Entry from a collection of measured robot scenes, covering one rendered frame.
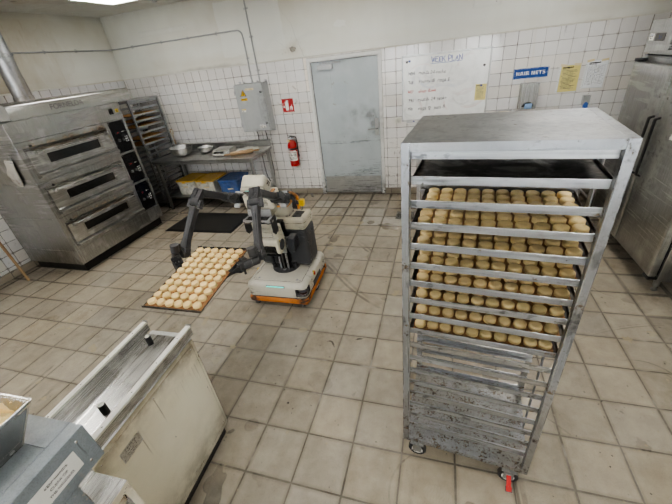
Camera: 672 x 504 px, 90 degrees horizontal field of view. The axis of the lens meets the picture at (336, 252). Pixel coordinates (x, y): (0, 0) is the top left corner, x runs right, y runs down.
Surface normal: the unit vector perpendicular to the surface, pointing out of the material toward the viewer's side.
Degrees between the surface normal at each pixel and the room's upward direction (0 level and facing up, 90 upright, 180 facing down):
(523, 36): 90
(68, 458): 90
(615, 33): 90
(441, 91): 90
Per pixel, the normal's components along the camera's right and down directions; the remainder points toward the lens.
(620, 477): -0.11, -0.86
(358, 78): -0.26, 0.51
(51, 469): 0.97, 0.03
